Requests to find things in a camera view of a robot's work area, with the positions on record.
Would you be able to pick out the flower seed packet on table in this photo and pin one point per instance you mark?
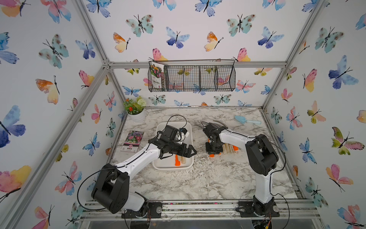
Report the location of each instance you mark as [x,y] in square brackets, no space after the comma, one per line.
[132,141]

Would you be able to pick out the teal plastic garden trowel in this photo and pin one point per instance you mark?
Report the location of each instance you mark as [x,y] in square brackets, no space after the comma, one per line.
[244,120]

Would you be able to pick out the seed packet in basket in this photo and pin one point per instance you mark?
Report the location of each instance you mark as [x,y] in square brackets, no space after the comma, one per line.
[157,72]

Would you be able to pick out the white plastic storage tray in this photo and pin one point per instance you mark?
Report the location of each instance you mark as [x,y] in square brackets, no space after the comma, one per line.
[173,162]

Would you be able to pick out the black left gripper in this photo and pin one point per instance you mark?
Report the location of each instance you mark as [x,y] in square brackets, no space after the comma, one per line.
[182,153]

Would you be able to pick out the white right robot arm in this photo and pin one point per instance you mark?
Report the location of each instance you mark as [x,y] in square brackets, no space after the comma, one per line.
[261,155]

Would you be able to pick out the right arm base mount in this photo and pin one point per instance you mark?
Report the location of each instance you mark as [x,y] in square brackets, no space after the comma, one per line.
[255,208]

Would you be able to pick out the potted artificial flower plant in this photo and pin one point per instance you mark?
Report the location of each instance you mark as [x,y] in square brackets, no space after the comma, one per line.
[136,109]

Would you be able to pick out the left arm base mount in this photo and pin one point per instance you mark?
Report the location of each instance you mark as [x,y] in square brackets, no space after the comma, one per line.
[139,207]

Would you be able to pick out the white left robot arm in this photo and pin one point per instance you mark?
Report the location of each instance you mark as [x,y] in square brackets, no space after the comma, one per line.
[112,187]

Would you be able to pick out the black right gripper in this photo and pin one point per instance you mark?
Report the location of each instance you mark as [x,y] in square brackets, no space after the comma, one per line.
[218,149]

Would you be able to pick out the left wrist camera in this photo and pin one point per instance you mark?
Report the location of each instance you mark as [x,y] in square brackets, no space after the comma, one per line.
[183,134]

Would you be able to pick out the black wire wall basket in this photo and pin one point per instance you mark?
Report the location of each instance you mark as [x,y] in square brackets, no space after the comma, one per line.
[196,76]

